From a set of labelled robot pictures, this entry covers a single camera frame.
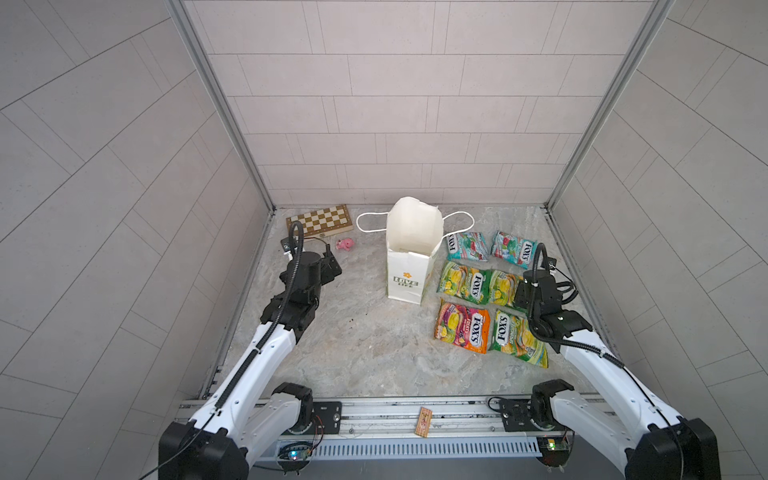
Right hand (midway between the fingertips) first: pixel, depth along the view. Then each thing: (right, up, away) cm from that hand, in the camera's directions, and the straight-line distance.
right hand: (529, 284), depth 84 cm
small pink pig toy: (-55, +11, +18) cm, 59 cm away
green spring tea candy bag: (-16, -1, +10) cm, 19 cm away
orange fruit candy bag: (-19, -12, 0) cm, 22 cm away
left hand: (-57, +9, -4) cm, 58 cm away
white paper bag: (-32, +13, +11) cm, 36 cm away
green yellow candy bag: (-6, -14, -1) cm, 15 cm away
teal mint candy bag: (-14, +10, +18) cm, 25 cm away
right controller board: (-1, -35, -16) cm, 38 cm away
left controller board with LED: (-60, -34, -19) cm, 72 cm away
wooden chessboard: (-65, +18, +25) cm, 72 cm away
